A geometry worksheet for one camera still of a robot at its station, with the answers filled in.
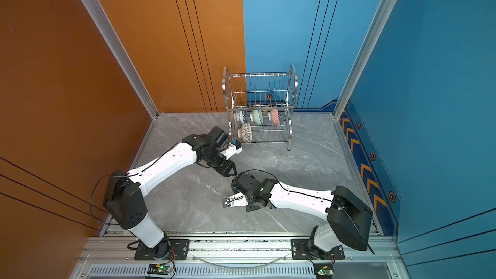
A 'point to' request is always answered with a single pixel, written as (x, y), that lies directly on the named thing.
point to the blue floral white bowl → (241, 117)
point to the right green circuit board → (323, 270)
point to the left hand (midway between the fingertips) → (234, 168)
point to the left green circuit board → (159, 268)
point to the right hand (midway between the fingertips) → (247, 193)
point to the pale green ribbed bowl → (257, 117)
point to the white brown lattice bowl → (245, 132)
